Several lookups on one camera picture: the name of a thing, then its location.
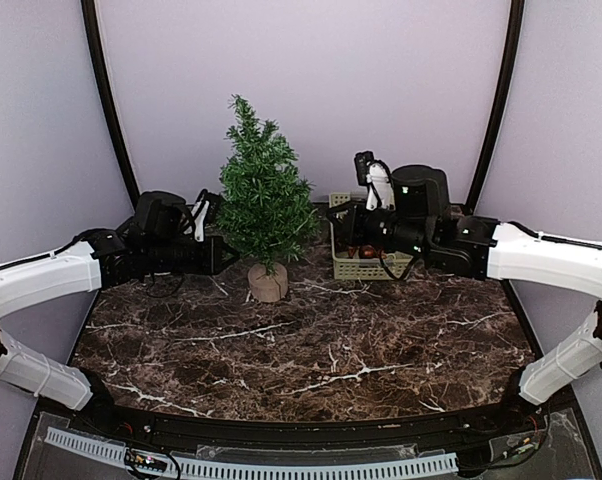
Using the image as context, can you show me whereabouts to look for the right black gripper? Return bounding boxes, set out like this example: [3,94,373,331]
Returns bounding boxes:
[327,198,433,260]

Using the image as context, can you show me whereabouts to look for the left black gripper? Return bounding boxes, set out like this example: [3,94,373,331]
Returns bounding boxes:
[146,235,238,275]

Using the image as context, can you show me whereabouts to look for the small green christmas tree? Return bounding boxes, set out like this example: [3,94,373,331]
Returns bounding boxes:
[217,94,319,275]

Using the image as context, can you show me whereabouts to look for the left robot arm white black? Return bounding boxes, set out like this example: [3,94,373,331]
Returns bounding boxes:
[0,190,239,436]

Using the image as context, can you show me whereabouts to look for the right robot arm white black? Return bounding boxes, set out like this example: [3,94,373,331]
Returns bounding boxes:
[327,153,602,434]

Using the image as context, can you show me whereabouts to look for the round wooden tree base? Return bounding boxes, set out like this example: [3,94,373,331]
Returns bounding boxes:
[248,263,288,303]

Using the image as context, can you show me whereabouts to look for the red bauble ornament front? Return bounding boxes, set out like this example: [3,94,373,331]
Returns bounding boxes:
[358,245,378,259]

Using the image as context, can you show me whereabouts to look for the green plastic basket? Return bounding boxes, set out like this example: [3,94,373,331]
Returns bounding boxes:
[329,192,416,280]

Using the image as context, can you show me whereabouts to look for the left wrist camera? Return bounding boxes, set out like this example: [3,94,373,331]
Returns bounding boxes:
[188,189,222,242]

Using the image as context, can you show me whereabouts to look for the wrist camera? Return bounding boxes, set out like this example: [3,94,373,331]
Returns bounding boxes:
[188,189,222,242]
[354,151,394,211]

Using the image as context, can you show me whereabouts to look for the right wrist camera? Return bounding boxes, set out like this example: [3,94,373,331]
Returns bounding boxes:
[354,151,394,211]

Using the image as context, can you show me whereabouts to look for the black front rail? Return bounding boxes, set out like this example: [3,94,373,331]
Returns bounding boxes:
[72,401,547,452]

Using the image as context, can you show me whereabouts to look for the white slotted cable duct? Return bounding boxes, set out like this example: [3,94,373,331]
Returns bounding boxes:
[44,427,459,479]

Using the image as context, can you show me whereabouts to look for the left black frame post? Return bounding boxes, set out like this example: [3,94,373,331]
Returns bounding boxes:
[80,0,140,207]

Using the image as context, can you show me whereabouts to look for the black frame post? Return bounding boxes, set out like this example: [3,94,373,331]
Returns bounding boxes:
[463,0,525,215]
[80,0,140,207]

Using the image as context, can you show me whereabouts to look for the right black frame post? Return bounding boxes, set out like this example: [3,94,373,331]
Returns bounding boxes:
[463,0,525,215]

